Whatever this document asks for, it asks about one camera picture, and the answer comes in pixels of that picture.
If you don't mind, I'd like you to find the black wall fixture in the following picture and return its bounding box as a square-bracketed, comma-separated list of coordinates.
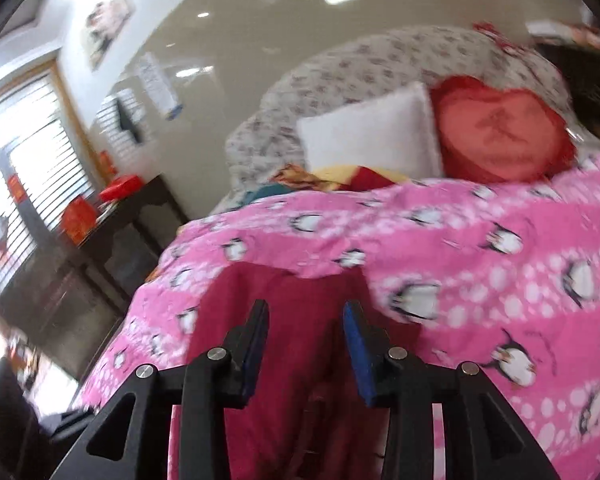
[117, 97, 143, 143]

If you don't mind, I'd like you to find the dark wooden side table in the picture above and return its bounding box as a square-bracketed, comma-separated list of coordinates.
[30, 175, 191, 351]

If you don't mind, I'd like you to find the large framed wall picture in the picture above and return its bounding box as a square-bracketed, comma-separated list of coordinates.
[80, 0, 136, 68]

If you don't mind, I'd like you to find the dark red garment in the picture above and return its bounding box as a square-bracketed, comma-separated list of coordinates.
[167, 262, 436, 480]

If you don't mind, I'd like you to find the orange-red box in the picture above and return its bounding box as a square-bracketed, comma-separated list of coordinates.
[61, 196, 98, 246]

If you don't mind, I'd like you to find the window with blinds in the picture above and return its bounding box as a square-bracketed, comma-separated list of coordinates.
[0, 60, 101, 296]

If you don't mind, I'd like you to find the grey floral quilt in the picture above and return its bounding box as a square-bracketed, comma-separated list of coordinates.
[212, 25, 581, 216]

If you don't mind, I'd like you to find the red heart-shaped cushion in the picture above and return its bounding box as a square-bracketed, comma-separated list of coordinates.
[430, 75, 578, 184]

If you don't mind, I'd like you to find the white pillow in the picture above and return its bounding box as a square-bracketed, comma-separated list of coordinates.
[296, 81, 446, 178]

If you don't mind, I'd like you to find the pink penguin print blanket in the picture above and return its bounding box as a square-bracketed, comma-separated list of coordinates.
[75, 152, 600, 480]

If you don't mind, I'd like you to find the red patterned bow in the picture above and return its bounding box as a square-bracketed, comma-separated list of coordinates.
[472, 21, 528, 56]

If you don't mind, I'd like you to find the yellow and red cloth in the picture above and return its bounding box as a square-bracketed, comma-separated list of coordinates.
[250, 162, 411, 201]

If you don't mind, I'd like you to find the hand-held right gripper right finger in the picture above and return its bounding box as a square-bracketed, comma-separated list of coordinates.
[343, 301, 561, 480]

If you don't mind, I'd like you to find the white paper wall notice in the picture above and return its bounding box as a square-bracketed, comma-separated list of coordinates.
[137, 52, 183, 118]

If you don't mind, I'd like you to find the red box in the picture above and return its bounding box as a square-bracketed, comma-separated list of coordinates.
[100, 175, 143, 201]

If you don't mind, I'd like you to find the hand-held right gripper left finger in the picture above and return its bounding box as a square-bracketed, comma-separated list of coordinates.
[50, 300, 270, 480]

